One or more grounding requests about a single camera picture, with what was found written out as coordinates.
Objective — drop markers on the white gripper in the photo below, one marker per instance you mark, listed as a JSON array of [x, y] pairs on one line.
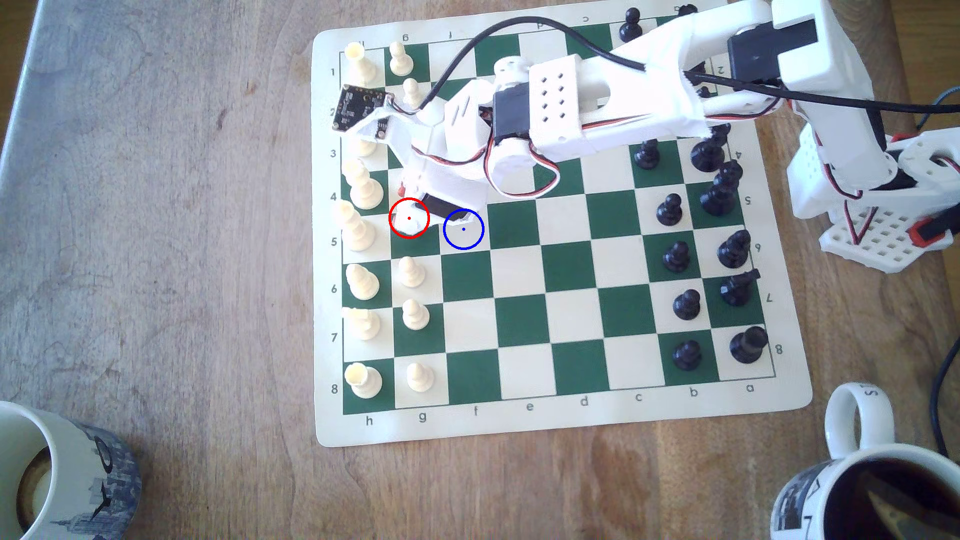
[[434, 204]]

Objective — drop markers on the white pawn chess piece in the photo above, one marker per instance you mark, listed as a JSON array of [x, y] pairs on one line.
[[410, 274], [415, 316], [411, 91], [420, 379], [409, 225], [400, 61]]

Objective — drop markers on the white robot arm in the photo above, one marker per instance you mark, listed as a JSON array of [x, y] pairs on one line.
[[660, 52]]

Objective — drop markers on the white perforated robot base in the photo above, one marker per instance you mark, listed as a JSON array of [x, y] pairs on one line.
[[877, 241]]

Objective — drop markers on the white queen chess piece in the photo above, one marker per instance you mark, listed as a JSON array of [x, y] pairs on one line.
[[365, 190]]

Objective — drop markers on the white bishop chess piece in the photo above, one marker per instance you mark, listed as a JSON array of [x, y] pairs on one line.
[[365, 147], [363, 284]]

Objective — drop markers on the white king chess piece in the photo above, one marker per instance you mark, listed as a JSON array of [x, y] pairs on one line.
[[355, 231]]

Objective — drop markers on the white rook chess piece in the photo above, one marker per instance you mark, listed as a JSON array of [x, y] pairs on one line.
[[364, 381], [361, 66]]

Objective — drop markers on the white knight chess piece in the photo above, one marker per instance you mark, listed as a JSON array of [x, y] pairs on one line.
[[363, 324]]

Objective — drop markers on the green and cream chess mat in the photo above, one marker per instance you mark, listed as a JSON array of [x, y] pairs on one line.
[[525, 300]]

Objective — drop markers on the black pawn chess piece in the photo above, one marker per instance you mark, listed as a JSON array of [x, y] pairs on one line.
[[630, 28], [646, 156], [687, 356], [687, 306], [676, 259], [670, 212]]

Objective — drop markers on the black queen chess piece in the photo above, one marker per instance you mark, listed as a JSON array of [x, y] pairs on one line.
[[708, 156]]

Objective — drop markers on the black king chess piece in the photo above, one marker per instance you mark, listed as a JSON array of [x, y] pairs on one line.
[[718, 195]]

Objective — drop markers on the black rook chess piece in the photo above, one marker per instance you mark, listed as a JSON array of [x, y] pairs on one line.
[[685, 9], [747, 346]]

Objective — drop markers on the black bishop chess piece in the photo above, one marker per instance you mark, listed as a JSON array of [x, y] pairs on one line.
[[733, 251]]

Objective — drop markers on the black knight chess piece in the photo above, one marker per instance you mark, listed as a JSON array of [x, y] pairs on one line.
[[737, 290]]

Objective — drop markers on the mug with skyline print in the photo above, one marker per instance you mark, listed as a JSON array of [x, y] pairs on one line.
[[75, 472]]

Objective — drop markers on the white mug with dark tea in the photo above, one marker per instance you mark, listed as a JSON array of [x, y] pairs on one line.
[[855, 427]]

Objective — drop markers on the red and black clamp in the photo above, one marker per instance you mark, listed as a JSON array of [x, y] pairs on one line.
[[928, 231]]

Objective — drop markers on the black camera circuit board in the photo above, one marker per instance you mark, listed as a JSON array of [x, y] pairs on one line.
[[360, 106]]

